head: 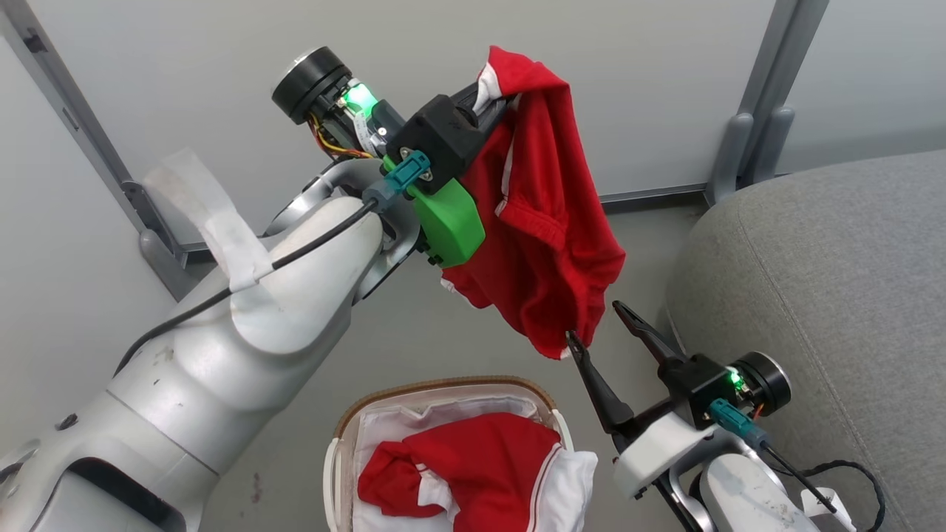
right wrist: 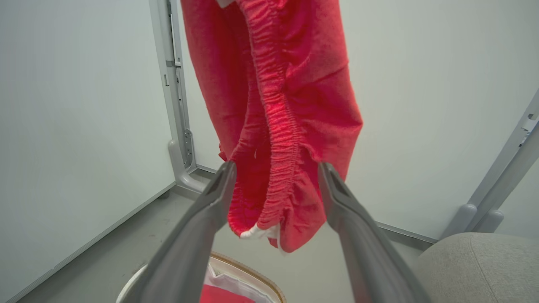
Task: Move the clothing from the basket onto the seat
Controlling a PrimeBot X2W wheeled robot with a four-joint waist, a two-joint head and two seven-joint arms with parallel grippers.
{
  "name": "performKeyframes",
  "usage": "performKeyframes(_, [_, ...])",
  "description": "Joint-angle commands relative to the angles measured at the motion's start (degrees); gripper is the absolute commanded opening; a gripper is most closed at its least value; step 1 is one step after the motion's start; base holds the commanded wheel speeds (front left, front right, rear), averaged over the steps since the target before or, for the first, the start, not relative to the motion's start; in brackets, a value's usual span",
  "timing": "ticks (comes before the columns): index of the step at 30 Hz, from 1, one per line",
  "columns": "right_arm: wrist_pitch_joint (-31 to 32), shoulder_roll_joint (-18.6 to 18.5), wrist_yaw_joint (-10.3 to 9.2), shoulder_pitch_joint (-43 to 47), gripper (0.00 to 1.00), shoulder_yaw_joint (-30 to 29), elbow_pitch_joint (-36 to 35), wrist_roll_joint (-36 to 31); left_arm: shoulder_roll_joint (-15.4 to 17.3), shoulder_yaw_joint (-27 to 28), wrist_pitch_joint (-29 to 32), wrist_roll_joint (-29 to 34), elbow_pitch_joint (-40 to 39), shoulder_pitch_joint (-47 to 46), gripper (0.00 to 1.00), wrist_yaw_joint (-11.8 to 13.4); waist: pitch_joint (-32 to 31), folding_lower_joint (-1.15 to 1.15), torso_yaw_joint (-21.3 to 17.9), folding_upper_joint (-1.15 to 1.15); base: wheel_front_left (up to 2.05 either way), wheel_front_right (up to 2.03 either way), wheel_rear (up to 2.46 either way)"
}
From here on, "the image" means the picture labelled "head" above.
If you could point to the grey fabric sofa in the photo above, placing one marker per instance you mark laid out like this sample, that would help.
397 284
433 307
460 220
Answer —
828 295

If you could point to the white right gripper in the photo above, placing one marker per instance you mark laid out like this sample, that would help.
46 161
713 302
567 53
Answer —
654 451

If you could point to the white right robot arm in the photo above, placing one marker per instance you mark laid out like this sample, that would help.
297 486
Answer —
746 488

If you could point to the grey slanted partition post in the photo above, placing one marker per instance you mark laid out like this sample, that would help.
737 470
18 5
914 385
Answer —
66 111

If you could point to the white tape on right arm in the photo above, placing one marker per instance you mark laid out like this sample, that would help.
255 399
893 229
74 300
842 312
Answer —
828 510

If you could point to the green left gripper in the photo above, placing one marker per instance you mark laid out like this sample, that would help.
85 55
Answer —
447 218

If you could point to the translucent tape on left arm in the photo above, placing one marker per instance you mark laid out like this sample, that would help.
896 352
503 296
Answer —
222 222

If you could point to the red and white jersey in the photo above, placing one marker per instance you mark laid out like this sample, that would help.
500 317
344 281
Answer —
480 458

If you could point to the red shorts with white trim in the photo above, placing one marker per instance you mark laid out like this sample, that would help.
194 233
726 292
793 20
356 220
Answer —
543 222

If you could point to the white wicker laundry basket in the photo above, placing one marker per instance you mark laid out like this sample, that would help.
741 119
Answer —
341 443

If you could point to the grey double partition post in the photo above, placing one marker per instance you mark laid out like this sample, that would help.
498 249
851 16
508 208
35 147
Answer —
768 96

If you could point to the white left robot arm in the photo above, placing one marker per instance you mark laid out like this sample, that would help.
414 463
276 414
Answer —
222 355

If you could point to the grey partition foot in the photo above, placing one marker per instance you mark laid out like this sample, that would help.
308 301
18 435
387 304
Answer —
166 262

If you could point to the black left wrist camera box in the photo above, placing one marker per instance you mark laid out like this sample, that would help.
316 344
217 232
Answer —
436 140

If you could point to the white fabric basket liner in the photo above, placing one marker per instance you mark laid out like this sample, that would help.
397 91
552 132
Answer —
392 423

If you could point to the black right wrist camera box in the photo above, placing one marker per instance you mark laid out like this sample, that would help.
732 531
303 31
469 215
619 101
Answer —
695 388

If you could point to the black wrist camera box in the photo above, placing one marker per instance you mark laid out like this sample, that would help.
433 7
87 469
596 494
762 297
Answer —
695 388
436 140

